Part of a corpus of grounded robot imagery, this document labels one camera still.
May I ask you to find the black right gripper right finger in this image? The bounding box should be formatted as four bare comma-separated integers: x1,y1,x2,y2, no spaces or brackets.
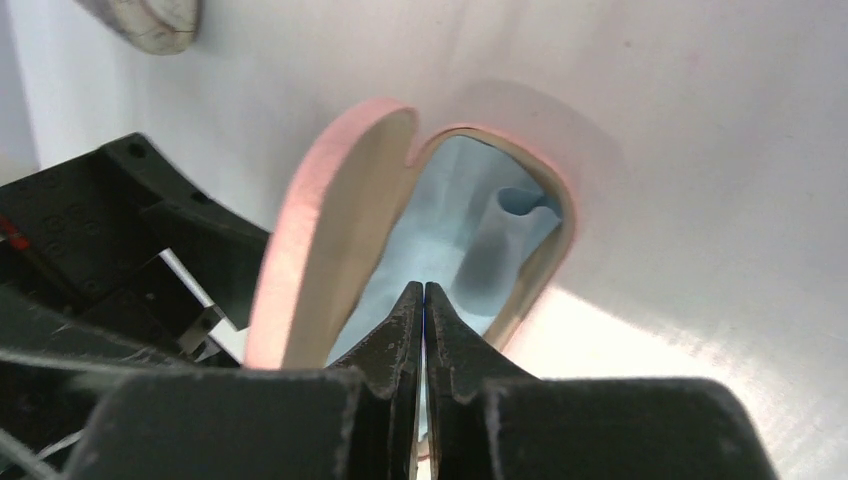
423,282,776,479

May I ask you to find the light blue cloth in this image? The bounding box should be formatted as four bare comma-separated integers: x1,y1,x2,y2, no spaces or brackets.
328,136,570,361

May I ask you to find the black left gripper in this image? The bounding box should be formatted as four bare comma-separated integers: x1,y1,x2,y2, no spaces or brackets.
1,133,269,464

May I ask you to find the map print glasses case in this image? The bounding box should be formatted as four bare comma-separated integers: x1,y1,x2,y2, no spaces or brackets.
75,0,204,56

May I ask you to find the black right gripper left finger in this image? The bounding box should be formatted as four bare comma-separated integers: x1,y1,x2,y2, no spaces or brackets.
63,282,424,479

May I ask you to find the pink glasses case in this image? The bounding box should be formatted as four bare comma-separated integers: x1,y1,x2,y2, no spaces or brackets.
245,98,576,370

